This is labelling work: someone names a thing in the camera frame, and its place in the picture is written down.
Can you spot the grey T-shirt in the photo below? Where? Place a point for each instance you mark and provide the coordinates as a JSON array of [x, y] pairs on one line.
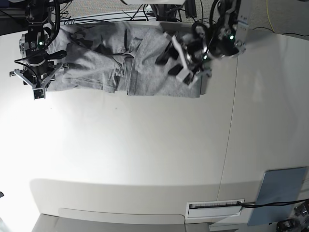
[[117, 57]]

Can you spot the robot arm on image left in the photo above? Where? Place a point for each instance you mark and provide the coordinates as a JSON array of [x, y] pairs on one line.
[[43, 17]]

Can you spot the blue-grey flat pad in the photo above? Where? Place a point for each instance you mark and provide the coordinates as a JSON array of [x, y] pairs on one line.
[[282, 185]]

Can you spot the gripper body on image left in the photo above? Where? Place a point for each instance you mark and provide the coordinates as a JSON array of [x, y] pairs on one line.
[[38, 73]]

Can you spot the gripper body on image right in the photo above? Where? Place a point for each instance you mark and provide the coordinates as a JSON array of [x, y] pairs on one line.
[[196, 54]]

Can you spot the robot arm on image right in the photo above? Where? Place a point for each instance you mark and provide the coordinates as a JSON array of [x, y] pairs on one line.
[[224, 36]]

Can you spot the black device at corner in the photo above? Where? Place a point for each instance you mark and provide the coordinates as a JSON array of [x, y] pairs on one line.
[[289, 225]]

